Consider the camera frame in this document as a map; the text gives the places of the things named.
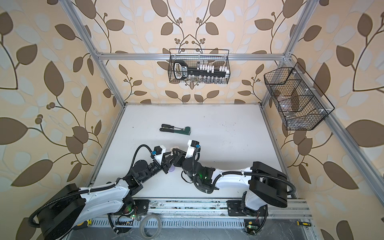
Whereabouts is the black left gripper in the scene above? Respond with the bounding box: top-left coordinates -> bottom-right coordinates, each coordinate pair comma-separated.
139,150 -> 174,185

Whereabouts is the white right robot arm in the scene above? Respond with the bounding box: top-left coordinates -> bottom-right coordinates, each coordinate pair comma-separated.
171,140 -> 296,215

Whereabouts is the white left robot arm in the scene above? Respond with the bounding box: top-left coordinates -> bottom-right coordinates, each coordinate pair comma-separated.
28,145 -> 186,240

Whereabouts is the purple earbud charging case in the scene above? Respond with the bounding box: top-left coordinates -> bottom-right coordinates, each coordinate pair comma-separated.
169,166 -> 176,173

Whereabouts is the grey tape roll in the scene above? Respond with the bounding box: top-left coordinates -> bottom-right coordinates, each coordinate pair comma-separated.
139,215 -> 163,240

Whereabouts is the yellow tape measure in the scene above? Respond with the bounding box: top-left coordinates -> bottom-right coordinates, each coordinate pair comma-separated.
77,220 -> 92,229

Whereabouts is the small yellow black screwdriver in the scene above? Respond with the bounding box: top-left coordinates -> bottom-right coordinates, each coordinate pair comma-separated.
297,221 -> 312,227

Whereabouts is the green black-handled hand tool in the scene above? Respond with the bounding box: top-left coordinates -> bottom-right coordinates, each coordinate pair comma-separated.
160,127 -> 191,136

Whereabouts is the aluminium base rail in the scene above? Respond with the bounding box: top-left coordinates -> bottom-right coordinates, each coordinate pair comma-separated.
137,198 -> 313,220

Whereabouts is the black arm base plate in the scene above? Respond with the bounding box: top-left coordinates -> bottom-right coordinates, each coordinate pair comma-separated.
122,199 -> 150,217

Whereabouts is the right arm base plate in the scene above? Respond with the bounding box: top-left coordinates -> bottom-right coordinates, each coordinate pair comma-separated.
227,200 -> 268,218

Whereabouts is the socket set rail in basket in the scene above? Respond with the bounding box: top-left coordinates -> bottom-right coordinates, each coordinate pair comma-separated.
170,60 -> 231,82

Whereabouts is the black wire basket back wall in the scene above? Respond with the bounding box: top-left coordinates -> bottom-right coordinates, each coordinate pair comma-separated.
168,48 -> 231,85

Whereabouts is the black wire basket wall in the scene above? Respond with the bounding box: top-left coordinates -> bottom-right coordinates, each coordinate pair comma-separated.
264,63 -> 335,131
168,48 -> 231,85

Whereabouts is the black wire basket right wall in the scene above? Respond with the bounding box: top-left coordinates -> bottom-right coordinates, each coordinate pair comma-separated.
264,63 -> 335,131

